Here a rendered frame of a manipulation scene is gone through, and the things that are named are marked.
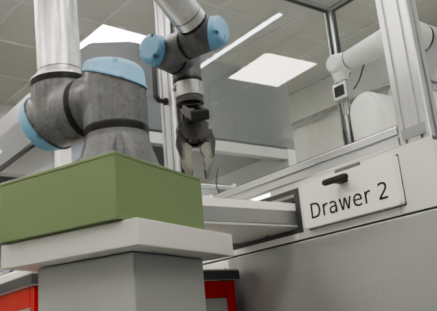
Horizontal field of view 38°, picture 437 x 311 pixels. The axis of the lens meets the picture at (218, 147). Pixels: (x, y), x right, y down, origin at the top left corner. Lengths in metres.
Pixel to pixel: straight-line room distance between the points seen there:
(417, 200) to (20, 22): 3.74
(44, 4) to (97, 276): 0.58
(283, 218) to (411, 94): 0.44
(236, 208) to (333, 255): 0.25
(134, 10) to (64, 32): 3.29
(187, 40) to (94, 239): 0.69
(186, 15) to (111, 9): 3.10
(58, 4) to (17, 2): 3.18
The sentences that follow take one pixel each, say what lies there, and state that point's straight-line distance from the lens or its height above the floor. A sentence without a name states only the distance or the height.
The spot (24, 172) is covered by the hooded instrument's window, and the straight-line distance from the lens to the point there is 2.66.
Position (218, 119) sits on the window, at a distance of 1.96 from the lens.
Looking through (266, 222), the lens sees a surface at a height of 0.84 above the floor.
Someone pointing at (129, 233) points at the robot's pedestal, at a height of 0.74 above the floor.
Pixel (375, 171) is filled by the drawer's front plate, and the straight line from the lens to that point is 1.45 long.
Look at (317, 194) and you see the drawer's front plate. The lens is 1.56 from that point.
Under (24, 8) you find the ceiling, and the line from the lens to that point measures 4.59.
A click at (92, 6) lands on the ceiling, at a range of 4.54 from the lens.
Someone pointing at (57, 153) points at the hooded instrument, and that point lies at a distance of 2.38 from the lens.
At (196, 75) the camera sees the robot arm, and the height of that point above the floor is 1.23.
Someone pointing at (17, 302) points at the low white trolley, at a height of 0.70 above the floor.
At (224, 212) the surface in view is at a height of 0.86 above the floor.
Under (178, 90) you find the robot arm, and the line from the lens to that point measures 1.64.
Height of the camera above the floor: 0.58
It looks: 17 degrees up
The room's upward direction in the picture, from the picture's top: 5 degrees counter-clockwise
